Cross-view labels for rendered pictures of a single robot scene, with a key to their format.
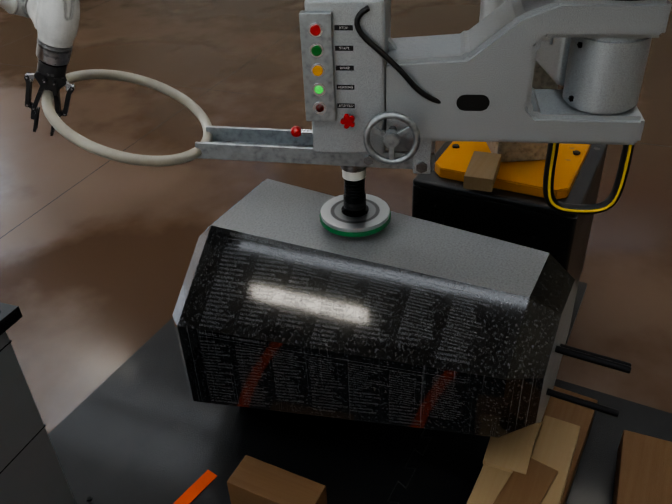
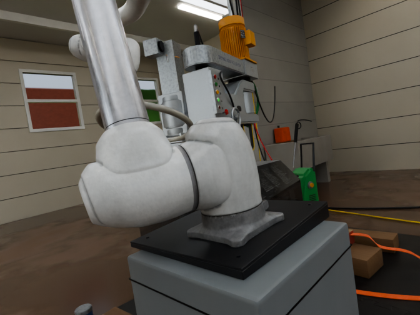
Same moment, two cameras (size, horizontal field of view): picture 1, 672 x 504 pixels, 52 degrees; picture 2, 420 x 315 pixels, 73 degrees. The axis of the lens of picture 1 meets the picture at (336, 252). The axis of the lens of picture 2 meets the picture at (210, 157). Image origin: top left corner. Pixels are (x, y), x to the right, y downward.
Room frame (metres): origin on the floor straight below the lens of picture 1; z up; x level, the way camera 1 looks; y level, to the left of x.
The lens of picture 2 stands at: (1.14, 1.82, 1.05)
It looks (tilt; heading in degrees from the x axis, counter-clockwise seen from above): 3 degrees down; 291
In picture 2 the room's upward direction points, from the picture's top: 9 degrees counter-clockwise
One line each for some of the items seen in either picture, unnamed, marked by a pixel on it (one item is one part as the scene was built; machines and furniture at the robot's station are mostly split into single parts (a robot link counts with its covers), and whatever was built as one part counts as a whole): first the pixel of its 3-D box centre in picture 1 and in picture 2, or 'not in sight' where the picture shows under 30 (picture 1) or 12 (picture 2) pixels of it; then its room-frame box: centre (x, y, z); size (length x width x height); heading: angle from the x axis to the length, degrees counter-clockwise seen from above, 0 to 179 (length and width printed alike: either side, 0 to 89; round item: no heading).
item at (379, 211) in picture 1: (355, 212); not in sight; (1.83, -0.06, 0.87); 0.21 x 0.21 x 0.01
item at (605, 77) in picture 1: (605, 65); (242, 104); (1.73, -0.72, 1.34); 0.19 x 0.19 x 0.20
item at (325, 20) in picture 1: (318, 68); (215, 92); (1.73, 0.02, 1.37); 0.08 x 0.03 x 0.28; 81
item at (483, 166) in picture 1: (482, 170); not in sight; (2.18, -0.53, 0.81); 0.20 x 0.10 x 0.05; 159
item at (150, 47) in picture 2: not in sight; (154, 48); (2.46, -0.57, 2.00); 0.20 x 0.18 x 0.15; 151
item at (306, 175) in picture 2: not in sight; (302, 180); (1.37, -1.63, 0.43); 0.35 x 0.35 x 0.87; 46
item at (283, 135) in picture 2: not in sight; (284, 134); (1.69, -3.40, 1.00); 0.50 x 0.22 x 0.33; 66
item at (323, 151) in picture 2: not in sight; (302, 163); (1.45, -3.43, 0.43); 1.30 x 0.62 x 0.86; 66
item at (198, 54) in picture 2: not in sight; (223, 69); (1.78, -0.41, 1.61); 0.96 x 0.25 x 0.17; 81
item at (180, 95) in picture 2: not in sight; (178, 115); (2.38, -0.70, 1.36); 0.35 x 0.35 x 0.41
